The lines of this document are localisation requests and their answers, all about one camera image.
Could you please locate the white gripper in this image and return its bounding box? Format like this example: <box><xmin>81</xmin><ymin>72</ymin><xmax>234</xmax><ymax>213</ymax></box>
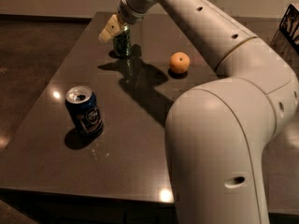
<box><xmin>98</xmin><ymin>0</ymin><xmax>158</xmax><ymax>43</ymax></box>

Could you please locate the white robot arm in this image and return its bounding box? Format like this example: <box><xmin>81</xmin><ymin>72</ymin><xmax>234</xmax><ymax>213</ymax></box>
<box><xmin>99</xmin><ymin>0</ymin><xmax>298</xmax><ymax>224</ymax></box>

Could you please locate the orange fruit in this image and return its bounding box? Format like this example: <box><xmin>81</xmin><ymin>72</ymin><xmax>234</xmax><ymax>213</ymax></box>
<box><xmin>169</xmin><ymin>52</ymin><xmax>190</xmax><ymax>75</ymax></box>

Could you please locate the black wire basket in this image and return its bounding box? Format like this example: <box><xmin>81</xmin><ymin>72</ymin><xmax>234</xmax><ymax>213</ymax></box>
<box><xmin>279</xmin><ymin>3</ymin><xmax>299</xmax><ymax>54</ymax></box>

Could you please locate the green soda can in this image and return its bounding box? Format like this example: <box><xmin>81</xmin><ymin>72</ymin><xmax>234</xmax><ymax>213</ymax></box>
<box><xmin>113</xmin><ymin>25</ymin><xmax>131</xmax><ymax>58</ymax></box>

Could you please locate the blue soda can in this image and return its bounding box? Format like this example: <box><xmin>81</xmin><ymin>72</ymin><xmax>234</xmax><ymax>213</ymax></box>
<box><xmin>64</xmin><ymin>86</ymin><xmax>103</xmax><ymax>136</ymax></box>

